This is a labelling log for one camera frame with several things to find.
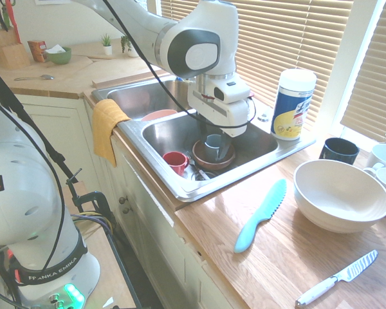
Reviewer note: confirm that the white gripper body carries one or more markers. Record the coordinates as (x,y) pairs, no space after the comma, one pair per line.
(225,116)

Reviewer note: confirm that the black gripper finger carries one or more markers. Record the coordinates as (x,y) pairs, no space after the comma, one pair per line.
(204,125)
(226,146)

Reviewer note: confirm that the teal spatula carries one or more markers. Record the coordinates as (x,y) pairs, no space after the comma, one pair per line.
(267,206)

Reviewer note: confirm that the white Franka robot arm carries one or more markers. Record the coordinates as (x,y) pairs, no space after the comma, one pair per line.
(196,32)

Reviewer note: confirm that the stainless steel double sink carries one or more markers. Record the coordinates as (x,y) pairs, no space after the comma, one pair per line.
(260,151)

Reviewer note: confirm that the chrome sink hole cover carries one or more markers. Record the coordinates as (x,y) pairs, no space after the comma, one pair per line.
(263,117)

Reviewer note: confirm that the wooden knife block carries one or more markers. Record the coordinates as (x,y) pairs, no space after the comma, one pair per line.
(9,54)

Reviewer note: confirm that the red knife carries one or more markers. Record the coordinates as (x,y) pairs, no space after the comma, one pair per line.
(14,25)

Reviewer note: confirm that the green knife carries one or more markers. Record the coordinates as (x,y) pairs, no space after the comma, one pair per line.
(7,17)

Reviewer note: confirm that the grey-blue mug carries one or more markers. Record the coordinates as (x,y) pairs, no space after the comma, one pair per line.
(212,145)

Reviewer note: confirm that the brown wooden bowl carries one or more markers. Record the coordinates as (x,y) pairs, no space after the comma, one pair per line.
(209,162)

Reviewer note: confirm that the small silver utensil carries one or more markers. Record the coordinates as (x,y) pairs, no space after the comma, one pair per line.
(193,164)

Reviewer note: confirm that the pink plastic bowl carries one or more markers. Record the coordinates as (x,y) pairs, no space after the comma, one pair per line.
(159,115)

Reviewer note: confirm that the red mug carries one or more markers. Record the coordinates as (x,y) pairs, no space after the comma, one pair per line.
(173,161)

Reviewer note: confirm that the disinfecting wipes canister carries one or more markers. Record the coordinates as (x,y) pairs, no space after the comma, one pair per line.
(292,109)

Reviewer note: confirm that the beige window blind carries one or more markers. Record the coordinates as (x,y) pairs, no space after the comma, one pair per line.
(276,38)
(379,80)

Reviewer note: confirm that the yellow dish cloth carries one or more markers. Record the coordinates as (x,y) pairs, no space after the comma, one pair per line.
(106,128)

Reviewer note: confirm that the wooden bar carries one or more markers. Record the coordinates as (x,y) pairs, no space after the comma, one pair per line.
(115,81)

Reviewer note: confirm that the trailing plant white pot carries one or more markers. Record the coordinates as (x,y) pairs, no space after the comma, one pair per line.
(132,53)

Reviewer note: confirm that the cream kitchen cabinet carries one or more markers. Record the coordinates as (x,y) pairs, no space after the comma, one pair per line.
(141,209)

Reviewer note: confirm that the dark cabinet knob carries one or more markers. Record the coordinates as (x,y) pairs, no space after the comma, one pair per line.
(123,200)
(127,211)

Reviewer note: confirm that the black mug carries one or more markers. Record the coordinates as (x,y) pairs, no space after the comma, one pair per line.
(337,154)

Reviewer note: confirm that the small plant white pot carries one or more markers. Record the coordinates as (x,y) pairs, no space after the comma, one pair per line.
(107,50)

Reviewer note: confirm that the large cream bowl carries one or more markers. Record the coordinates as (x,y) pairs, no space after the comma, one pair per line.
(341,199)

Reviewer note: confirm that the black metal clamp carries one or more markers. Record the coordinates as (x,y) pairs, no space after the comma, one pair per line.
(96,196)

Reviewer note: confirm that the green bowl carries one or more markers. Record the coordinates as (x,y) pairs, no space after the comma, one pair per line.
(59,58)

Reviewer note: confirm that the silver spoon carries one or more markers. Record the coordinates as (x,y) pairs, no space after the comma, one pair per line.
(46,77)

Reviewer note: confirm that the white paper piece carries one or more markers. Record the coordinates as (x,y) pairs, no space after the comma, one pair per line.
(56,50)

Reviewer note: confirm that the orange cardboard box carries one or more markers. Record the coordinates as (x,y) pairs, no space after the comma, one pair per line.
(35,51)

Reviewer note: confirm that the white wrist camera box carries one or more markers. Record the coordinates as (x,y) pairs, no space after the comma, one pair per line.
(230,90)

